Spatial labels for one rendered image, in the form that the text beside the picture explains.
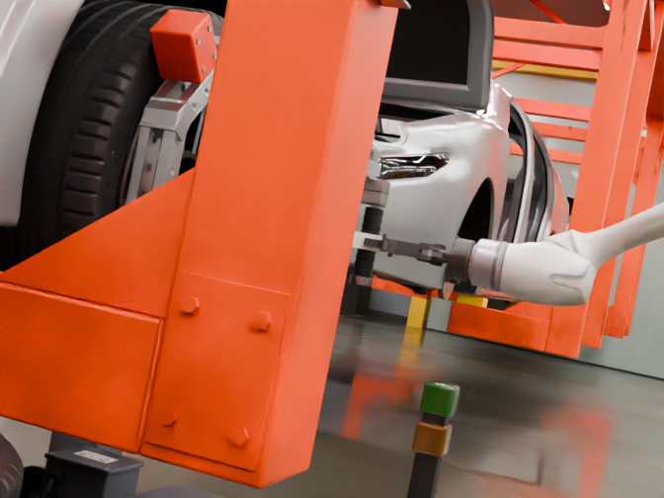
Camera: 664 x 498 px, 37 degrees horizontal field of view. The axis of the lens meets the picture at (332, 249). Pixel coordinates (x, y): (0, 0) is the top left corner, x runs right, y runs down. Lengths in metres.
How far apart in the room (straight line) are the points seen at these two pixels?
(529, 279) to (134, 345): 0.81
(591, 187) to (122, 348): 4.27
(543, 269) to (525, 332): 3.53
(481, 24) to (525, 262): 3.37
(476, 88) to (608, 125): 0.71
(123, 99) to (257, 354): 0.59
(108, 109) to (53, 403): 0.51
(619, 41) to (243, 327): 4.45
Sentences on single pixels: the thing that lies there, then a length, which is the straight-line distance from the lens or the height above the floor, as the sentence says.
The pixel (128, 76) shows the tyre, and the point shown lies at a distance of 1.60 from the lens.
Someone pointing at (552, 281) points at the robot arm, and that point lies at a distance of 1.76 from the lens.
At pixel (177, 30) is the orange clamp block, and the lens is 1.59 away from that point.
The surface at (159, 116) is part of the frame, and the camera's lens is 1.58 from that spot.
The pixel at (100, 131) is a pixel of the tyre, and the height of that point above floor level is 0.91.
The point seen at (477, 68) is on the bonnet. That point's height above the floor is 1.86.
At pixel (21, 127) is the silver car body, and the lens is 1.50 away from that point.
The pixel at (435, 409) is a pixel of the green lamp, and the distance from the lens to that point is 1.26.
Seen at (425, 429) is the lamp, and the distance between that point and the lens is 1.27.
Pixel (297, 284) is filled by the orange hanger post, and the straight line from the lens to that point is 1.11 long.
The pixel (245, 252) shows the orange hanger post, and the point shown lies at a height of 0.78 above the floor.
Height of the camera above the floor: 0.79
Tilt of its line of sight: level
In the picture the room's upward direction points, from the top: 11 degrees clockwise
